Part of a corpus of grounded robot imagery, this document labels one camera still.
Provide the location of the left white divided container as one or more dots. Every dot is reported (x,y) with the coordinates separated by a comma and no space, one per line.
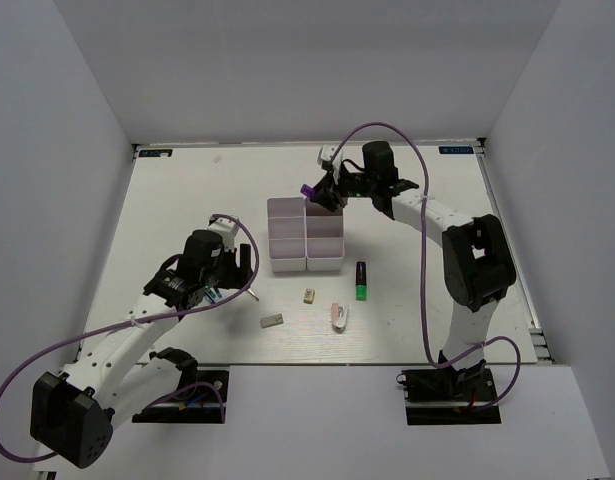
(286,234)

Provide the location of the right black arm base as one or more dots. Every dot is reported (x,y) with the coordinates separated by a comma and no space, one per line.
(445,397)

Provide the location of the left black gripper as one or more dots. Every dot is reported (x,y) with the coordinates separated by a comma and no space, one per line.
(238,276)

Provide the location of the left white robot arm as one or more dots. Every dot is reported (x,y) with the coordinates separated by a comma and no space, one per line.
(75,413)

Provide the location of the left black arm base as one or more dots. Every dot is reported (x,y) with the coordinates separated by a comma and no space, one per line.
(204,395)

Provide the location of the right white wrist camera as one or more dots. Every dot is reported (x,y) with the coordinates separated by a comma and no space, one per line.
(329,159)

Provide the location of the left corner label sticker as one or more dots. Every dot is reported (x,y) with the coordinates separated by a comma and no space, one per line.
(155,153)

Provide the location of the white divided container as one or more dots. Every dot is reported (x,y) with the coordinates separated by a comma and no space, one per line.
(286,234)
(324,229)

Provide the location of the green highlighter marker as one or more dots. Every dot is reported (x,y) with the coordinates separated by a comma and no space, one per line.
(361,292)

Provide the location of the right corner label sticker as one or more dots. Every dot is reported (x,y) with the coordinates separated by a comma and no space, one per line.
(456,150)

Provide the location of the right white divided container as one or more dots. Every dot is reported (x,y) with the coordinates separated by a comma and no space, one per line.
(324,229)

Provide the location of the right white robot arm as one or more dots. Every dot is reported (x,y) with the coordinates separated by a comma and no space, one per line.
(477,264)

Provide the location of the black handled scissors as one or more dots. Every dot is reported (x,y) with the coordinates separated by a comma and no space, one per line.
(252,294)

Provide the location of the grey eraser block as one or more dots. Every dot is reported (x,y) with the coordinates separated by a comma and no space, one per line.
(272,320)

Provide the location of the yellow eraser with barcode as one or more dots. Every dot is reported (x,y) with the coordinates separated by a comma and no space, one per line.
(309,296)

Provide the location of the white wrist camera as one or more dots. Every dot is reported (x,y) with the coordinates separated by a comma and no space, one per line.
(227,229)
(329,159)

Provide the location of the corner label sticker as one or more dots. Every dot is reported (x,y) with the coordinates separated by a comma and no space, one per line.
(155,153)
(456,150)

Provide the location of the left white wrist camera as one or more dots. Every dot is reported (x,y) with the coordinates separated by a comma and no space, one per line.
(227,229)

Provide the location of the pink white stapler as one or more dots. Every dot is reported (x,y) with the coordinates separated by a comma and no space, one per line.
(339,317)

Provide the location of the purple highlighter marker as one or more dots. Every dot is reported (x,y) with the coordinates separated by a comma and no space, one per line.
(309,192)

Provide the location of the blue pen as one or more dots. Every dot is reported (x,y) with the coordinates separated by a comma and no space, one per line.
(213,295)

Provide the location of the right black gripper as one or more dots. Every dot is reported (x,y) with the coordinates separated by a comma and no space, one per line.
(329,191)

